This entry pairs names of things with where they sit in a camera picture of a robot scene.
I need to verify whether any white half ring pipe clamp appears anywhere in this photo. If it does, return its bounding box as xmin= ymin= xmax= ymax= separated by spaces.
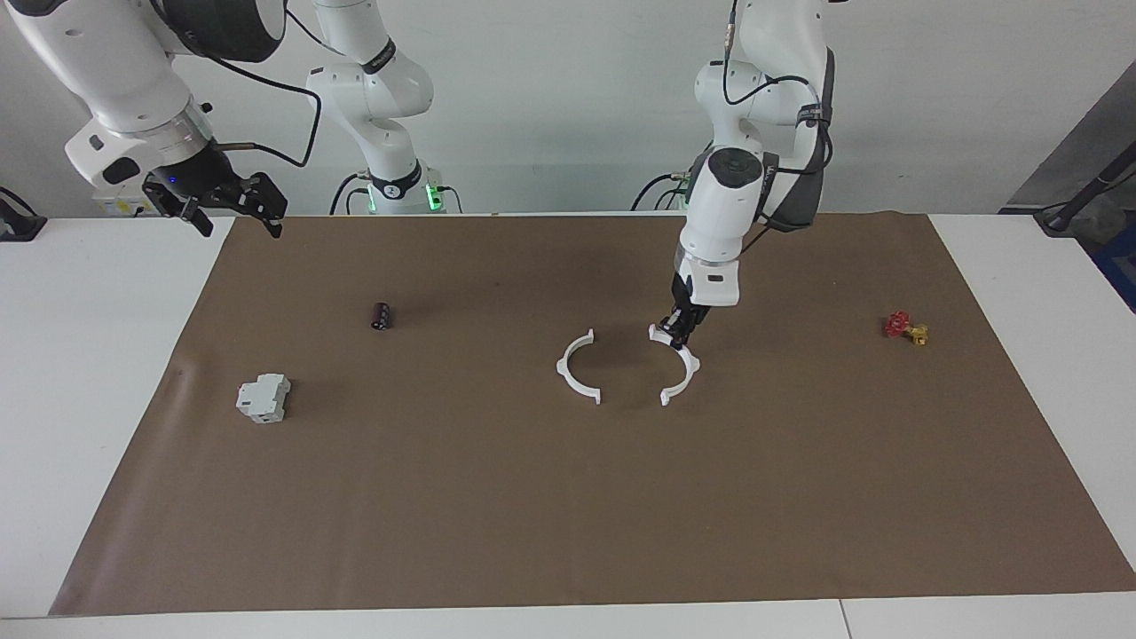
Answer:
xmin=556 ymin=329 xmax=603 ymax=406
xmin=649 ymin=324 xmax=702 ymax=407

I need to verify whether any white power socket box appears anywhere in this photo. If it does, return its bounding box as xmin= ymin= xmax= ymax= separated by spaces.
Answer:
xmin=93 ymin=188 xmax=159 ymax=217

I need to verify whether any white circuit breaker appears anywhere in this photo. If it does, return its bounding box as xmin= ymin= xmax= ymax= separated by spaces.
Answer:
xmin=235 ymin=374 xmax=292 ymax=424

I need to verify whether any brown paper mat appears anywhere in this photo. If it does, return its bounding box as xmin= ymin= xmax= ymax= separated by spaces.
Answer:
xmin=49 ymin=213 xmax=1136 ymax=616

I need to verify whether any red and yellow valve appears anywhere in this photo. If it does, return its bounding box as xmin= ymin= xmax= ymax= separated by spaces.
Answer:
xmin=883 ymin=312 xmax=930 ymax=346

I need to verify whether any black stand leg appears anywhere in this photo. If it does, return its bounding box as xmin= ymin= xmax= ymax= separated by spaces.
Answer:
xmin=1034 ymin=142 xmax=1136 ymax=236

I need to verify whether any blue crate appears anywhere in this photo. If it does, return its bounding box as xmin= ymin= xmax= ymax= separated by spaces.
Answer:
xmin=1092 ymin=222 xmax=1136 ymax=313

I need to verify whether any black base cable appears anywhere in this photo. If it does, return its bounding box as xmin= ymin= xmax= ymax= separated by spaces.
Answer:
xmin=330 ymin=171 xmax=368 ymax=216
xmin=632 ymin=169 xmax=695 ymax=212

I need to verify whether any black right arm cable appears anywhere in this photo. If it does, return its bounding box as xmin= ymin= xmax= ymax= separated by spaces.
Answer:
xmin=209 ymin=9 xmax=322 ymax=170

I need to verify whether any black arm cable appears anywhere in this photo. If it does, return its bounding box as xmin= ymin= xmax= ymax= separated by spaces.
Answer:
xmin=209 ymin=9 xmax=322 ymax=170
xmin=721 ymin=0 xmax=837 ymax=233

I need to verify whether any black clamp bracket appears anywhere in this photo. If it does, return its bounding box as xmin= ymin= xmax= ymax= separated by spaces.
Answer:
xmin=0 ymin=186 xmax=47 ymax=242

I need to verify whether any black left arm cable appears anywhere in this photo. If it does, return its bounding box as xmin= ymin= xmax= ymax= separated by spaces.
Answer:
xmin=721 ymin=0 xmax=837 ymax=233

